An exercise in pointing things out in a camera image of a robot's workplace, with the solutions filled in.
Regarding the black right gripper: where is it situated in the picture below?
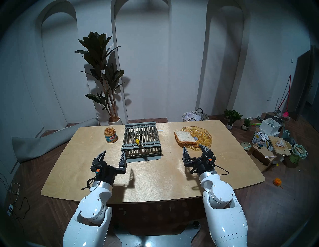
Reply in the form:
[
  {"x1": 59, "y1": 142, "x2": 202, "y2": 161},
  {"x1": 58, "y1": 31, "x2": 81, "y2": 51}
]
[{"x1": 183, "y1": 144, "x2": 216, "y2": 175}]

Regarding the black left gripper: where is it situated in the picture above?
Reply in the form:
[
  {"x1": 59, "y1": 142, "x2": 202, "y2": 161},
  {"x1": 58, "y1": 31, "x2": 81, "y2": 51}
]
[{"x1": 90, "y1": 150, "x2": 127, "y2": 185}]

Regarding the amber glass plate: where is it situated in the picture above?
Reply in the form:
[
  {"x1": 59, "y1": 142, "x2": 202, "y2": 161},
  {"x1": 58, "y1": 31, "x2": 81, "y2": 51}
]
[{"x1": 176, "y1": 126, "x2": 213, "y2": 151}]

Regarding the slice of white bread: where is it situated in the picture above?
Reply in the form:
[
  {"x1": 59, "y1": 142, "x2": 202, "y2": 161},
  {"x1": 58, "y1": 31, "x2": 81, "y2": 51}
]
[{"x1": 174, "y1": 130, "x2": 198, "y2": 145}]

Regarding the open peanut butter jar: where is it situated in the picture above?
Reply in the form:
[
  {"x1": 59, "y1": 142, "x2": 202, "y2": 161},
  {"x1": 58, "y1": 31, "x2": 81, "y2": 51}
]
[{"x1": 104, "y1": 127, "x2": 118, "y2": 143}]

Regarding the grey dish rack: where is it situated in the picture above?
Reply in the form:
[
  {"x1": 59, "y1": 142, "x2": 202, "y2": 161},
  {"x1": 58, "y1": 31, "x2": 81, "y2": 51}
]
[{"x1": 121, "y1": 122, "x2": 162, "y2": 163}]

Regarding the bushy small potted plant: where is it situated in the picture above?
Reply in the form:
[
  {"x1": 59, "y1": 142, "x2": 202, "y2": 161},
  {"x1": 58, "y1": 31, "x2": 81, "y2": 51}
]
[{"x1": 224, "y1": 109, "x2": 242, "y2": 130}]

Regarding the white and blue carton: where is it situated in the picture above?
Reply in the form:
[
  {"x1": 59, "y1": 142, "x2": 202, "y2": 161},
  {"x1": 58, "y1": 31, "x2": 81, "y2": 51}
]
[{"x1": 252, "y1": 131, "x2": 273, "y2": 151}]

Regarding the brown cardboard box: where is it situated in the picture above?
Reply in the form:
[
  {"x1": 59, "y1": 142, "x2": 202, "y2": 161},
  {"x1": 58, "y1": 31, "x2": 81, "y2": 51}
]
[{"x1": 248, "y1": 143, "x2": 276, "y2": 173}]

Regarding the white square box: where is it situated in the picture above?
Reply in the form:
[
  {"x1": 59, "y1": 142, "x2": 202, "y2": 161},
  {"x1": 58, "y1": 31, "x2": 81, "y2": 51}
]
[{"x1": 259, "y1": 118, "x2": 283, "y2": 136}]

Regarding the wooden cutting board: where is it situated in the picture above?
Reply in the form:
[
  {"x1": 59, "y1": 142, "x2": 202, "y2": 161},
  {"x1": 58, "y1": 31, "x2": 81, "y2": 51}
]
[{"x1": 268, "y1": 136, "x2": 291, "y2": 156}]

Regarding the tall potted plant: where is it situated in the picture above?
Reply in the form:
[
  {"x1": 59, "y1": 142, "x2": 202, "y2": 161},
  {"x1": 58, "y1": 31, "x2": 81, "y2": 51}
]
[{"x1": 74, "y1": 31, "x2": 125, "y2": 125}]

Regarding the dark door panel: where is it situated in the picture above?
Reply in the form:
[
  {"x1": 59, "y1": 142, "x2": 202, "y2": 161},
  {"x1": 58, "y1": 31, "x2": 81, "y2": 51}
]
[{"x1": 295, "y1": 45, "x2": 319, "y2": 120}]

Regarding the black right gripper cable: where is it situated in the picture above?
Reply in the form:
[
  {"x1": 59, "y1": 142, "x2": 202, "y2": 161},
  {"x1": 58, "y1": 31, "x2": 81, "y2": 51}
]
[{"x1": 212, "y1": 163, "x2": 230, "y2": 176}]

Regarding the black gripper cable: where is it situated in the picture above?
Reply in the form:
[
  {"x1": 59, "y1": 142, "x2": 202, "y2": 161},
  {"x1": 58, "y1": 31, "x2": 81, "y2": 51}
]
[
  {"x1": 212, "y1": 163, "x2": 230, "y2": 176},
  {"x1": 81, "y1": 174, "x2": 96, "y2": 191}
]

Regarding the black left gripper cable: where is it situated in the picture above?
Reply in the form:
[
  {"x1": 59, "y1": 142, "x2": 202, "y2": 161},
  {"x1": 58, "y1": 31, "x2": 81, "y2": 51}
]
[{"x1": 81, "y1": 174, "x2": 96, "y2": 191}]

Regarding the wicker basket with black handle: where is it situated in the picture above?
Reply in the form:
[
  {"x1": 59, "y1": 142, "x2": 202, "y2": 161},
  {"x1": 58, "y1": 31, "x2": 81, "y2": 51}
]
[{"x1": 182, "y1": 108, "x2": 210, "y2": 122}]

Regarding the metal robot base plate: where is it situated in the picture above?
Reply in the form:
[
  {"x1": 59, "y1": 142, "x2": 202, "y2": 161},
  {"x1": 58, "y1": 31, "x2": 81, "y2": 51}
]
[{"x1": 113, "y1": 220, "x2": 202, "y2": 247}]

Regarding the black floor cable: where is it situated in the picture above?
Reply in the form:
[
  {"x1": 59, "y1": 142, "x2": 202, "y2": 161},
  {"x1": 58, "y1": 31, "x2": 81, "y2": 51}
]
[{"x1": 12, "y1": 197, "x2": 31, "y2": 220}]

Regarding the white floor cable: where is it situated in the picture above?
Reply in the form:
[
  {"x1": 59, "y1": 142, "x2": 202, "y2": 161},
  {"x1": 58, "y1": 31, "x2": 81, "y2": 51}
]
[{"x1": 10, "y1": 183, "x2": 21, "y2": 207}]

